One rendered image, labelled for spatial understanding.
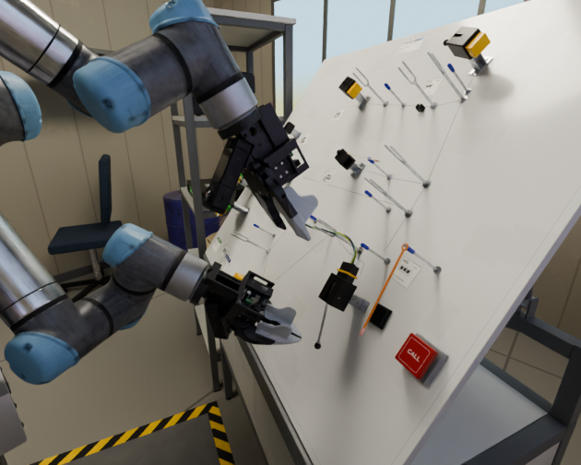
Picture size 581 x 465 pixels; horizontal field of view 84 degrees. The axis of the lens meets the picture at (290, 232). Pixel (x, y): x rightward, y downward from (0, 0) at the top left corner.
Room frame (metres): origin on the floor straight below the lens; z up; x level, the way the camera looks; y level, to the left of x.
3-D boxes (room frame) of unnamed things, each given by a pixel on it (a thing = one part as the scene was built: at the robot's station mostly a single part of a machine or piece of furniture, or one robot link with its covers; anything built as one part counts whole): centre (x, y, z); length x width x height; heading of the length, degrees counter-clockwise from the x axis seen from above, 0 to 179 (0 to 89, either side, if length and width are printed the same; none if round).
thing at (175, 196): (3.05, 0.96, 0.38); 0.53 x 0.51 x 0.76; 47
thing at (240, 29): (1.78, 0.33, 0.93); 0.61 x 0.50 x 1.85; 24
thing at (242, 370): (1.10, 0.23, 0.60); 0.55 x 0.02 x 0.39; 24
